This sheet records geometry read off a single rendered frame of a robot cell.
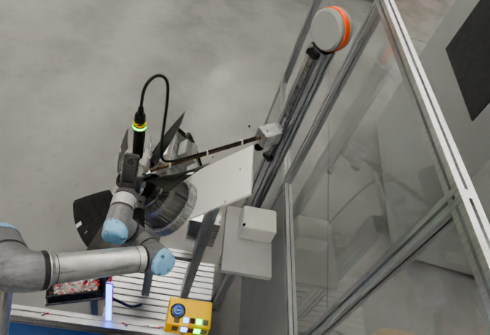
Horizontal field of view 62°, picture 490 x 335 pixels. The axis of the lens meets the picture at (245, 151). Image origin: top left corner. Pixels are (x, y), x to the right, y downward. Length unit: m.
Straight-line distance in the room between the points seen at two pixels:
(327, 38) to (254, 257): 1.06
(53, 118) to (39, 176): 0.60
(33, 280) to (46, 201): 2.07
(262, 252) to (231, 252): 0.15
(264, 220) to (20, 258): 1.20
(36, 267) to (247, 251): 1.15
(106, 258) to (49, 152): 2.31
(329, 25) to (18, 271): 1.21
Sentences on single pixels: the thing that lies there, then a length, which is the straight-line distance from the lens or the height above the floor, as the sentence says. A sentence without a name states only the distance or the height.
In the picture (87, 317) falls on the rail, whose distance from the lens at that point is 1.84.
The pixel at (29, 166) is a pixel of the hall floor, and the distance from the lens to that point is 3.37.
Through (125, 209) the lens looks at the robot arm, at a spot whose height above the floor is 1.48.
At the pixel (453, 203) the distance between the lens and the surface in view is 0.93.
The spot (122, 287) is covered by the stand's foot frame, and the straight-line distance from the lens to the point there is 2.73.
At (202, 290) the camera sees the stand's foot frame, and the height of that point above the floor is 0.08.
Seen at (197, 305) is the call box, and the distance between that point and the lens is 1.64.
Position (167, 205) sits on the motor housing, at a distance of 1.73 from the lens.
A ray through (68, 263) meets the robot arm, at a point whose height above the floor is 1.56.
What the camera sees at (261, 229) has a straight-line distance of 1.98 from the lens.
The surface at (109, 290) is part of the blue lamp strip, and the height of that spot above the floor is 1.14.
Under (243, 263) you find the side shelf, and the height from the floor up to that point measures 0.86.
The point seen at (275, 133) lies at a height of 1.38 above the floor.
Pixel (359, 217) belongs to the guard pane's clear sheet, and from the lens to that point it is 1.33.
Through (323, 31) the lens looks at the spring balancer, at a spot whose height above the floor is 1.88.
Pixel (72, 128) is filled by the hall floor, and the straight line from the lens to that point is 3.60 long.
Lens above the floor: 2.58
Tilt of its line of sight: 46 degrees down
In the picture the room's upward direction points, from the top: 20 degrees clockwise
